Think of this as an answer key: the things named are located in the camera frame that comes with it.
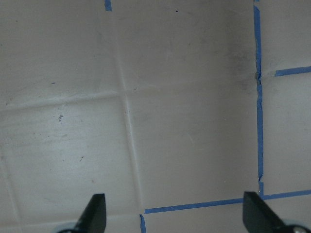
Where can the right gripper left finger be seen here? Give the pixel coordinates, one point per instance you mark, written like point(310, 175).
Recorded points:
point(93, 218)

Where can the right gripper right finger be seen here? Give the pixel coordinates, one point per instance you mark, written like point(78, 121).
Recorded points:
point(258, 217)

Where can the brown paper table cover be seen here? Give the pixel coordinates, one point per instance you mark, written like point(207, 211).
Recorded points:
point(171, 108)

